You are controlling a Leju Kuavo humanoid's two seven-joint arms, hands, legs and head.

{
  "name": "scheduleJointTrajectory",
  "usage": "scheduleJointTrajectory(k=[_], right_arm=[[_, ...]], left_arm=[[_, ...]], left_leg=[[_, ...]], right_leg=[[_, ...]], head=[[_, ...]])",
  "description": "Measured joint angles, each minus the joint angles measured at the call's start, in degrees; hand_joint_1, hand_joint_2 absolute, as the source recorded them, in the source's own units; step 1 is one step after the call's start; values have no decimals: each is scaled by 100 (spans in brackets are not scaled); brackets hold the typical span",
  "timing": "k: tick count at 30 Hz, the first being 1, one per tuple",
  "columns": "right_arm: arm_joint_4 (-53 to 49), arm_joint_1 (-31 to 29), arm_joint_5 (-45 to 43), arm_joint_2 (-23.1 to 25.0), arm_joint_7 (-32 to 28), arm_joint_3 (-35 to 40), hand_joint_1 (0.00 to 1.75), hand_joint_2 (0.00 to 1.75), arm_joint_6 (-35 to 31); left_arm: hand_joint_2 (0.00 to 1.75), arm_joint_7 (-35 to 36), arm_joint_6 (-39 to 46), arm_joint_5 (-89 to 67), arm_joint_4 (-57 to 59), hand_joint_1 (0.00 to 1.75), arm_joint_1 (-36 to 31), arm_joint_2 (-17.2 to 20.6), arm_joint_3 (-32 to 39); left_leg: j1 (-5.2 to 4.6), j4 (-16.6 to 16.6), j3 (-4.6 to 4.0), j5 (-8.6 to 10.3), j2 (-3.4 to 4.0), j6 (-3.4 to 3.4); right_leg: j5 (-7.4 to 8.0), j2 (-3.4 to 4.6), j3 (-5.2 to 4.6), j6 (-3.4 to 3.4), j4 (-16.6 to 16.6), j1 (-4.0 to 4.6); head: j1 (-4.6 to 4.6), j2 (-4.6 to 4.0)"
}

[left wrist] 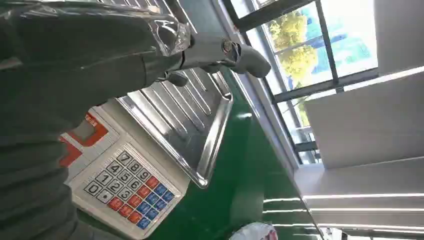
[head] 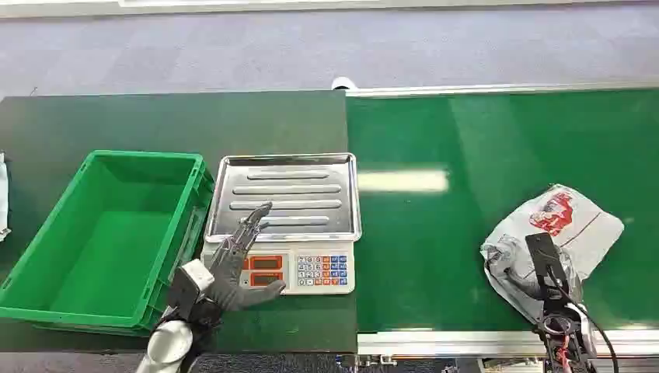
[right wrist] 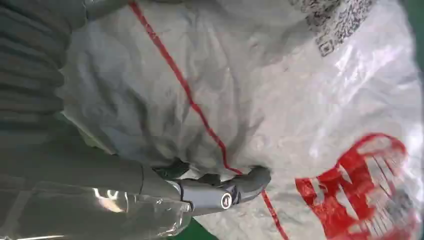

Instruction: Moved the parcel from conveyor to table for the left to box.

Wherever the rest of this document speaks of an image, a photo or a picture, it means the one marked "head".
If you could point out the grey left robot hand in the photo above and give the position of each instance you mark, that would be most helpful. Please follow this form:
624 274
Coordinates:
229 280

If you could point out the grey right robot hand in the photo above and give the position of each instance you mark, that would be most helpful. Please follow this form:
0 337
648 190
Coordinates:
546 257

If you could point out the grey plastic parcel red print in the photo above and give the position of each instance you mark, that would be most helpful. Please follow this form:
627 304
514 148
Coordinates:
576 226

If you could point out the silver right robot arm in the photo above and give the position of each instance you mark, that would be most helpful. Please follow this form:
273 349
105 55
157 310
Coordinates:
564 334

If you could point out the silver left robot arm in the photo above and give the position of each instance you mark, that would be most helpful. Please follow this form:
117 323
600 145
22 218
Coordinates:
170 342

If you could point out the white electronic scale body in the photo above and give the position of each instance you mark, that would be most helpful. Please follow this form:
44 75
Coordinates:
322 270

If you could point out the steel scale tray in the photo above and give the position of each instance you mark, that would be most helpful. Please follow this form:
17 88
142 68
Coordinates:
288 198

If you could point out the green conveyor belt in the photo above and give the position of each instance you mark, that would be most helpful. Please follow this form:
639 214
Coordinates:
437 242

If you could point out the green plastic crate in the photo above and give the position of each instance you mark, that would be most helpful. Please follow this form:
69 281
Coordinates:
103 242

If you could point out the white parcel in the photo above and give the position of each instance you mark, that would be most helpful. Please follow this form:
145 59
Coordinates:
2 201

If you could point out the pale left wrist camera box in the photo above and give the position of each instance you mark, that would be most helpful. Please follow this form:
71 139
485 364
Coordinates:
191 280

